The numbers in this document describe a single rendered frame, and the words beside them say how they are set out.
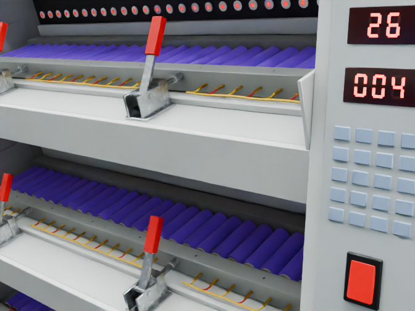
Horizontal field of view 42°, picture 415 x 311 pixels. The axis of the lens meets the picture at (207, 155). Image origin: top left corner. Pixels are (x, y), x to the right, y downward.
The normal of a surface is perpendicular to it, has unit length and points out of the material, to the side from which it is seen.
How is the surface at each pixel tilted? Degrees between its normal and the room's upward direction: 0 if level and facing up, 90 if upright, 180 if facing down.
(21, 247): 19
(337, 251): 90
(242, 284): 109
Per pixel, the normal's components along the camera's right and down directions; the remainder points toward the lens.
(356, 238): -0.64, 0.12
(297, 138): -0.18, -0.89
